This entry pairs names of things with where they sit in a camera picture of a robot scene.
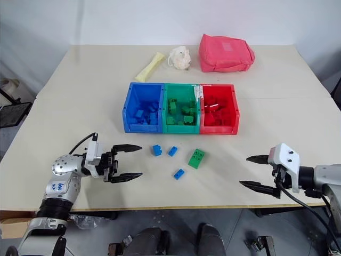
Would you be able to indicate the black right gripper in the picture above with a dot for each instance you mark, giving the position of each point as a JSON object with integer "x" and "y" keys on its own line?
{"x": 281, "y": 176}

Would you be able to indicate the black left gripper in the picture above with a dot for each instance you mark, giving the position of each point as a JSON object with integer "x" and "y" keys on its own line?
{"x": 109, "y": 164}

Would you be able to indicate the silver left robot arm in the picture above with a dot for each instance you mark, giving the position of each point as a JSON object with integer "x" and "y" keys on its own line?
{"x": 62, "y": 184}

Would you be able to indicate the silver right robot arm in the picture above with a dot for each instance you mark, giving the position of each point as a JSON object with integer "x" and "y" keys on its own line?
{"x": 326, "y": 176}

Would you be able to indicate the small blue building block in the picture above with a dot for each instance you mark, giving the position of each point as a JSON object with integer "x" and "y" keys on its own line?
{"x": 153, "y": 118}
{"x": 153, "y": 106}
{"x": 139, "y": 113}
{"x": 173, "y": 151}
{"x": 179, "y": 174}
{"x": 157, "y": 150}

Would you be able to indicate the blue plastic bin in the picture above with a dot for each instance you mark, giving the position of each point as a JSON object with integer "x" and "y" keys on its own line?
{"x": 133, "y": 128}

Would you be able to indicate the red plastic bin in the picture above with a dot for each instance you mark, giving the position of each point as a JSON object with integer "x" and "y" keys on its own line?
{"x": 218, "y": 130}

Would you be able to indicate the small green building block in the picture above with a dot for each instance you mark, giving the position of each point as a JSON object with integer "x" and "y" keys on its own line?
{"x": 193, "y": 105}
{"x": 185, "y": 109}
{"x": 188, "y": 120}
{"x": 172, "y": 106}
{"x": 170, "y": 120}

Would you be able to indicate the green plastic bin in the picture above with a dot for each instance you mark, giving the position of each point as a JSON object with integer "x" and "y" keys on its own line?
{"x": 181, "y": 129}

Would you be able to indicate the green four-stud building block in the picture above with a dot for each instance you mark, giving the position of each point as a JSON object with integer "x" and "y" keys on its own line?
{"x": 196, "y": 158}

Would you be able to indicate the small red building block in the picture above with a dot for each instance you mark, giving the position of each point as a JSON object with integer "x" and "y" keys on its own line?
{"x": 210, "y": 120}

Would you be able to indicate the clear crumpled plastic bag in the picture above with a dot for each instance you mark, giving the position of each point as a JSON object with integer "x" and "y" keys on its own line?
{"x": 84, "y": 221}

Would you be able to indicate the dark rounded grey shape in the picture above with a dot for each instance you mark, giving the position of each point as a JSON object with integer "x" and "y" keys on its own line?
{"x": 147, "y": 241}
{"x": 211, "y": 240}

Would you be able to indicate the white torn paper label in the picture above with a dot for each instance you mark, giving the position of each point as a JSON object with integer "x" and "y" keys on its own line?
{"x": 197, "y": 93}

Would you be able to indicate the dark chair edge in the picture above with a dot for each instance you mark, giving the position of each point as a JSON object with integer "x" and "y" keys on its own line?
{"x": 337, "y": 89}

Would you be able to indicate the white crumpled cloth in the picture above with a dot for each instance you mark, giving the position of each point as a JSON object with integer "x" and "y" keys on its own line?
{"x": 179, "y": 58}

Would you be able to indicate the pink fabric pouch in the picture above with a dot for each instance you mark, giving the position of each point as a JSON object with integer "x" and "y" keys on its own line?
{"x": 225, "y": 53}

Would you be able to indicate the black metal rack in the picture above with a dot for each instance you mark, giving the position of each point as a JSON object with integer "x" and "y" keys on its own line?
{"x": 12, "y": 112}

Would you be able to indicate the brown cardboard box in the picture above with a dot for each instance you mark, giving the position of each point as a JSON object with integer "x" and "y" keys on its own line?
{"x": 14, "y": 226}

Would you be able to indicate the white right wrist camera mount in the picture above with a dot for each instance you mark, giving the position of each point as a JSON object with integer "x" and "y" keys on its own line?
{"x": 285, "y": 158}

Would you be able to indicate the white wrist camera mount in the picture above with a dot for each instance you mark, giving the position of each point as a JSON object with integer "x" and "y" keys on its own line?
{"x": 285, "y": 158}
{"x": 93, "y": 153}

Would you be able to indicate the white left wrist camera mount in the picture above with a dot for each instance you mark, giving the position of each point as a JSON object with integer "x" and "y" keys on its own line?
{"x": 93, "y": 153}

